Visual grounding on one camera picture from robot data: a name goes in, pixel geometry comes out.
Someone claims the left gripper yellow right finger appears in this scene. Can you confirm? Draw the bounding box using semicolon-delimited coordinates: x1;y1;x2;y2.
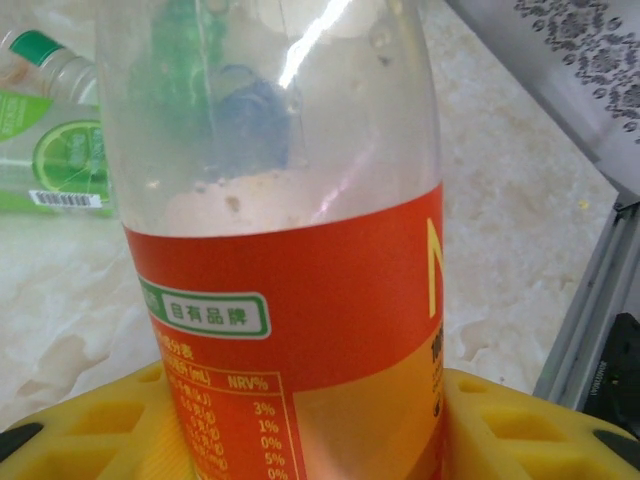
439;367;640;480

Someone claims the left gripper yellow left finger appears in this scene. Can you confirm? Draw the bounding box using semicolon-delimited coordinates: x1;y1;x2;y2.
0;360;201;480

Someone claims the orange label bottle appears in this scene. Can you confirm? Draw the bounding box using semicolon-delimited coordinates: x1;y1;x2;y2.
94;0;449;480

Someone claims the lime green label bottle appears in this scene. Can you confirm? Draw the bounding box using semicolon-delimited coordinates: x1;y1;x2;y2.
0;28;114;219

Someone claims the aluminium frame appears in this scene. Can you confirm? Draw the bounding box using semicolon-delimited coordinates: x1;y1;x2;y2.
529;194;640;416

